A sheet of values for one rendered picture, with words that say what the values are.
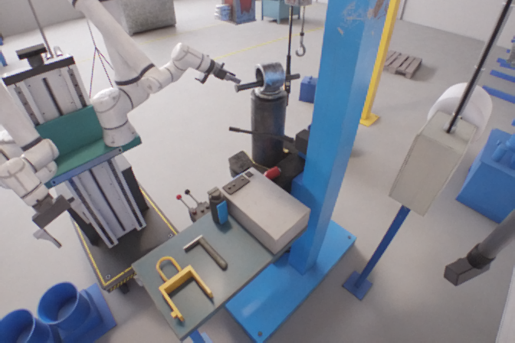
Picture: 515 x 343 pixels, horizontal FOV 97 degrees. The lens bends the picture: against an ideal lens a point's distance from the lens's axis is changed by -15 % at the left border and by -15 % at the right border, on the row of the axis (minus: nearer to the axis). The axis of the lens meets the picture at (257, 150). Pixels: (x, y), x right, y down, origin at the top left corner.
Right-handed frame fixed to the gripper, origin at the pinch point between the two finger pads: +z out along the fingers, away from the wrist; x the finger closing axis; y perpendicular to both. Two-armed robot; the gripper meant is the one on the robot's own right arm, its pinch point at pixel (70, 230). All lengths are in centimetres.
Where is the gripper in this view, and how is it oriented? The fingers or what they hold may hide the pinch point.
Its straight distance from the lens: 122.2
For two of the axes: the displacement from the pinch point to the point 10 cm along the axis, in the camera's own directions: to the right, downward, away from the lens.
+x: -5.9, 6.0, -5.4
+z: 3.9, 8.0, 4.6
